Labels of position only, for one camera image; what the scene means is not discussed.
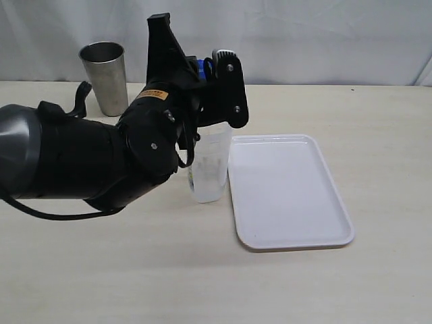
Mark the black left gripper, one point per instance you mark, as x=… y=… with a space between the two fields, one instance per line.
x=175 y=103

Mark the blue plastic lid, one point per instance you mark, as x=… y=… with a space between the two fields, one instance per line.
x=201 y=69

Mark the stainless steel tumbler cup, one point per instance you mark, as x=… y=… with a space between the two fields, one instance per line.
x=104 y=65

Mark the clear plastic tall container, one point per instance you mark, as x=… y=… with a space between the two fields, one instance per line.
x=208 y=173

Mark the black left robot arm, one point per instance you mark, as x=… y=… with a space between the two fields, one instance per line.
x=48 y=153

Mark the white rectangular plastic tray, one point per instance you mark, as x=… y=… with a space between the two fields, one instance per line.
x=283 y=195

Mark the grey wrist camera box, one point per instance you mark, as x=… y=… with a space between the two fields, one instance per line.
x=219 y=53

